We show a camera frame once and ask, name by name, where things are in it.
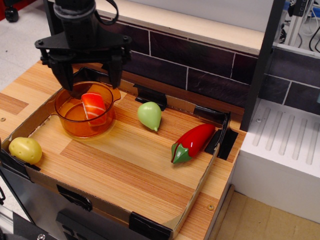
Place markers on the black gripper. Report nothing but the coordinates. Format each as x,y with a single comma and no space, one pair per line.
80,43

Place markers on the salmon nigiri sushi toy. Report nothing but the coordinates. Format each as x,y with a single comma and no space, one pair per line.
94,108

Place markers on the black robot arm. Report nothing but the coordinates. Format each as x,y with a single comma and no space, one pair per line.
77,11

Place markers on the cardboard fence with black tape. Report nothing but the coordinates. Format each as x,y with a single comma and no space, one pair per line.
120,184

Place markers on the orange transparent plastic pot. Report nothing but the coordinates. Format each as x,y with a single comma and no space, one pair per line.
69,108

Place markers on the green toy pear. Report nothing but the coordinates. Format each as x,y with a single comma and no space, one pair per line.
150,115

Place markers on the black caster wheel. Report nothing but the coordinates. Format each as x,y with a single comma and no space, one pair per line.
11,14

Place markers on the yellow toy potato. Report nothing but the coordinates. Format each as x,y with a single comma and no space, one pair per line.
26,149

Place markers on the red toy chili pepper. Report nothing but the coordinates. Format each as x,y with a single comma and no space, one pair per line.
189,144

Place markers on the white toy sink drainboard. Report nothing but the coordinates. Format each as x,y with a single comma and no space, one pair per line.
279,160

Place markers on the dark shelf frame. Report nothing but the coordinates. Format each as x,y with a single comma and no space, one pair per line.
212,64

